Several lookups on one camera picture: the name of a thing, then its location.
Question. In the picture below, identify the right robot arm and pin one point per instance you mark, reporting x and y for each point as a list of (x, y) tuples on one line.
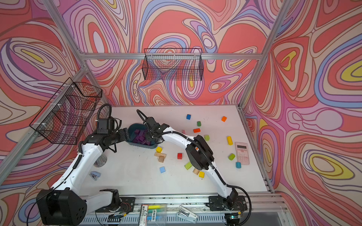
[(229, 198)]

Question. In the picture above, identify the black wire basket left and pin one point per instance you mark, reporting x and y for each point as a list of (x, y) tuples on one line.
[(67, 113)]

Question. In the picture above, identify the black wire basket back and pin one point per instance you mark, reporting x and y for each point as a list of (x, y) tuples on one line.
[(173, 64)]

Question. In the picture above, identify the yellow cube brick near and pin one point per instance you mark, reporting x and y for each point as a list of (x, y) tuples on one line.
[(201, 174)]

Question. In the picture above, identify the yellow cube brick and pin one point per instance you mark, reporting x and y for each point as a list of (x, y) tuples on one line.
[(159, 149), (201, 174)]

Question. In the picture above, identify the engraved wood block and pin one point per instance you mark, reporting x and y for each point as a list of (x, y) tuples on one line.
[(160, 154)]

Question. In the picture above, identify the light blue brick near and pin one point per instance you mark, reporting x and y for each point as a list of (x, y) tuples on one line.
[(162, 169)]

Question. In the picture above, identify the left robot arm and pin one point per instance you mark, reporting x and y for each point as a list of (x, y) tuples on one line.
[(62, 205)]

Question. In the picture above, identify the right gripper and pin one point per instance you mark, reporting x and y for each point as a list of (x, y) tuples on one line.
[(148, 133)]

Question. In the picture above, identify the teal cylinder brick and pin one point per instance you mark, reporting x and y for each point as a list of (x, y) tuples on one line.
[(238, 165)]

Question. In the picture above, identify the black wire basket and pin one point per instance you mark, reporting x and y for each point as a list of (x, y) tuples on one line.
[(173, 64), (67, 113)]

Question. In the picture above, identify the green long brick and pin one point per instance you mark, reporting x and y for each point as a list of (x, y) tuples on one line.
[(188, 165)]

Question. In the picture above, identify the blue stapler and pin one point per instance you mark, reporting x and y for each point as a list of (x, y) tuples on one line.
[(95, 175)]

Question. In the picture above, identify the red cube brick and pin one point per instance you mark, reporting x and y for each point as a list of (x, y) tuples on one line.
[(179, 156)]

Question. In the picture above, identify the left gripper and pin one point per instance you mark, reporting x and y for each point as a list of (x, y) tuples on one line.
[(124, 134)]

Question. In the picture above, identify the pink calculator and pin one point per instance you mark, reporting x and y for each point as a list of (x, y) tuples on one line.
[(242, 153)]

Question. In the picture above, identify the cup of pens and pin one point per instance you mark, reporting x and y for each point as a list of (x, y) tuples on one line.
[(101, 161)]

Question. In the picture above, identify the round wood brick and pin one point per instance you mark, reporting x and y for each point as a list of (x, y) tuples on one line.
[(196, 171)]

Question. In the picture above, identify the yellow long brick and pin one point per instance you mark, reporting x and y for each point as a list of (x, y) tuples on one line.
[(229, 140)]

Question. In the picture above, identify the teal plastic storage bin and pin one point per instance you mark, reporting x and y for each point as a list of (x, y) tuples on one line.
[(137, 133)]

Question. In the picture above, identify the numbered wood cube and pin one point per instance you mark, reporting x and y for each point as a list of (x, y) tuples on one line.
[(161, 159)]

